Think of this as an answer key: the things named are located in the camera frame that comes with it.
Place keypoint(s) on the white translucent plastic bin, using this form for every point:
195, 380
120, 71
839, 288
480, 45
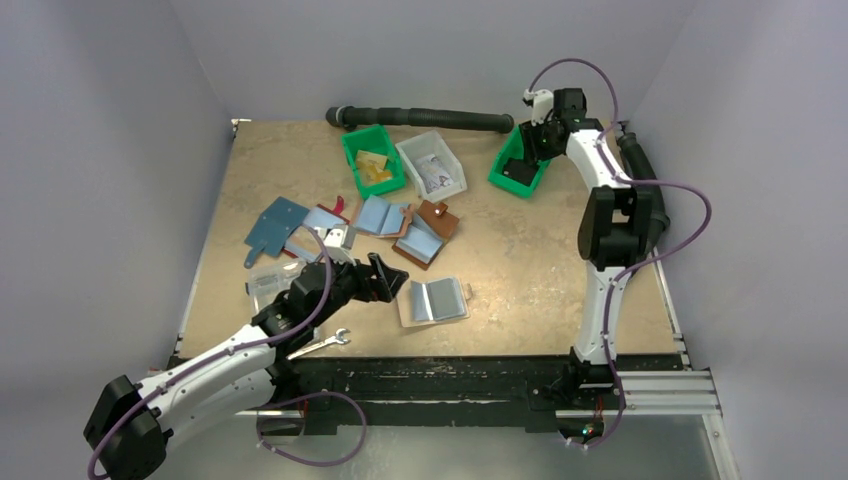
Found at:
431, 142

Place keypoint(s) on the clear plastic box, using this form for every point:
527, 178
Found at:
265, 283

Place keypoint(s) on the small green plastic bin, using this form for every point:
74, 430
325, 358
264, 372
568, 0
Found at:
513, 148

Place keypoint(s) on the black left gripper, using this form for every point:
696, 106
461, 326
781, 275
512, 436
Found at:
381, 288

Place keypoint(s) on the silver wrench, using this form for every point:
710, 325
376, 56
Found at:
339, 338

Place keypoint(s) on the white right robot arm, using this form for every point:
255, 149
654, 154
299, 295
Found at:
614, 230

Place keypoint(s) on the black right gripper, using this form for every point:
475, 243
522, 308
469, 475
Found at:
534, 147

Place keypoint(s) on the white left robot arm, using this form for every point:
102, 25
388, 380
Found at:
134, 425

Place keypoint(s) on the aluminium frame rail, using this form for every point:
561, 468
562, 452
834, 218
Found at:
584, 403

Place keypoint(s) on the gold card upper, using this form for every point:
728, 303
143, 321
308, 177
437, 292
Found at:
364, 158

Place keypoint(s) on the cream card holder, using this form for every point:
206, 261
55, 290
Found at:
432, 302

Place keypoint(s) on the red open card holder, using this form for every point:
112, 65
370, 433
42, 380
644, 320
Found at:
321, 219

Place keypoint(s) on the brown open card holder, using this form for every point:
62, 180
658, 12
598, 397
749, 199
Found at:
433, 226

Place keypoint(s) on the pink open card holder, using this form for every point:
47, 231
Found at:
380, 218

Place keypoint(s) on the large green plastic bin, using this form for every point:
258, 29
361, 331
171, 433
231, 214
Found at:
374, 139

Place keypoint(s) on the blue card holder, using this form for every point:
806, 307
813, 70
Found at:
272, 229

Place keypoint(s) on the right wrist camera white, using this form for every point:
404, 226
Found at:
541, 103

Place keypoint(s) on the black card in bin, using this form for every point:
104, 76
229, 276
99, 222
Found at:
516, 170

